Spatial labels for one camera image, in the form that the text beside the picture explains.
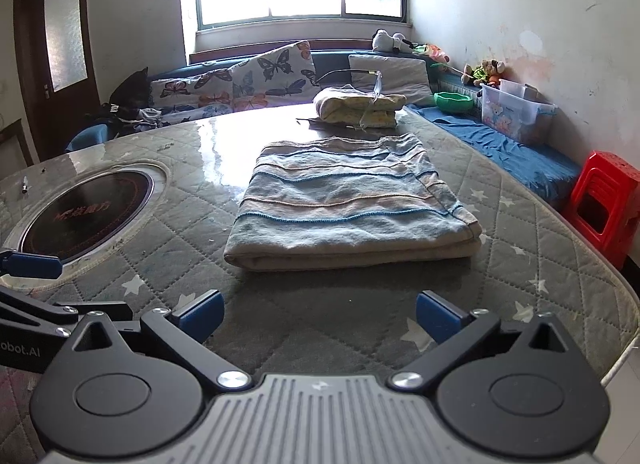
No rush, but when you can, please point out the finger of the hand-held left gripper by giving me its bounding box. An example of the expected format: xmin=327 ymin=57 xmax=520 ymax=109
xmin=0 ymin=249 xmax=64 ymax=281
xmin=0 ymin=286 xmax=135 ymax=340

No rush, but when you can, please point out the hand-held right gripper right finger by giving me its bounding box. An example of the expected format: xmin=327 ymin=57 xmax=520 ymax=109
xmin=390 ymin=290 xmax=571 ymax=392

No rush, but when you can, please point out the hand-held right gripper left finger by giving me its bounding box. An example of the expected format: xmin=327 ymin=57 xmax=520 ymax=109
xmin=70 ymin=289 xmax=253 ymax=393

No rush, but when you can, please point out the blue beige striped towel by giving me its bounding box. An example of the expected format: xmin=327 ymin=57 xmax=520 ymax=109
xmin=223 ymin=132 xmax=483 ymax=272

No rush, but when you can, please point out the round black induction hob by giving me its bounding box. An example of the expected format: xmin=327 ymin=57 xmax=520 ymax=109
xmin=10 ymin=164 xmax=168 ymax=270

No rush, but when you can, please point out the dark wooden door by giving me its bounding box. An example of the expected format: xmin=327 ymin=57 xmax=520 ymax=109
xmin=12 ymin=0 xmax=103 ymax=165

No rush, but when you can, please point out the blue sofa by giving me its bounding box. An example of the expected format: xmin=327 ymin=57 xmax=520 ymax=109
xmin=65 ymin=49 xmax=583 ymax=210

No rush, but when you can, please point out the black bag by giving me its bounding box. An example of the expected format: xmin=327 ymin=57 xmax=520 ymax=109
xmin=85 ymin=68 xmax=163 ymax=132

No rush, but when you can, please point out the red plastic stool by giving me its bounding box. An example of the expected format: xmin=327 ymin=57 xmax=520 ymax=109
xmin=560 ymin=150 xmax=640 ymax=270

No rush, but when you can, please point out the clear plastic storage box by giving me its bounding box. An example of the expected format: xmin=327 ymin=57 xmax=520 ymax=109
xmin=480 ymin=79 xmax=557 ymax=145

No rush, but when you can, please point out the green bowl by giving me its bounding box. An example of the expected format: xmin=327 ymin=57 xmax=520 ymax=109
xmin=433 ymin=91 xmax=473 ymax=114

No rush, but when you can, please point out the butterfly print cushion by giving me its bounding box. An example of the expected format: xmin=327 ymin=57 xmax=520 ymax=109
xmin=150 ymin=69 xmax=238 ymax=122

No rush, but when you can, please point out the folded yellow cloth in plastic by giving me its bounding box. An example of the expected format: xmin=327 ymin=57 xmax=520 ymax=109
xmin=313 ymin=85 xmax=407 ymax=132

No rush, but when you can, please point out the grey cushion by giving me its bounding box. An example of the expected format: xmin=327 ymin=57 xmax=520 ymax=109
xmin=348 ymin=54 xmax=432 ymax=106

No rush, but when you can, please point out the brown plush toy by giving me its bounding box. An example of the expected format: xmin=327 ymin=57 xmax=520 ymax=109
xmin=461 ymin=59 xmax=506 ymax=87

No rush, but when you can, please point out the large butterfly print pillow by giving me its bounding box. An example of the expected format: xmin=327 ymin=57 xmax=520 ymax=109
xmin=232 ymin=40 xmax=321 ymax=112

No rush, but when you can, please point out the orange green toy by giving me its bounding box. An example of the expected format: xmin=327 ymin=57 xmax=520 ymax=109
xmin=412 ymin=43 xmax=451 ymax=65

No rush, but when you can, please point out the white plush toy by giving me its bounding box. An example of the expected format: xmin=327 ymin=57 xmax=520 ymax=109
xmin=372 ymin=29 xmax=416 ymax=52

